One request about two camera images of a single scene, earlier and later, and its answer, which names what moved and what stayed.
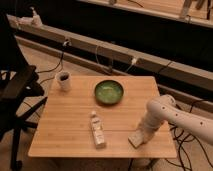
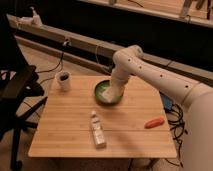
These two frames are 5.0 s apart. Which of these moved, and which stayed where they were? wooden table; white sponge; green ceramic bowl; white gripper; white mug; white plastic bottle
Moved: white gripper; white sponge
Stayed: wooden table; white plastic bottle; green ceramic bowl; white mug
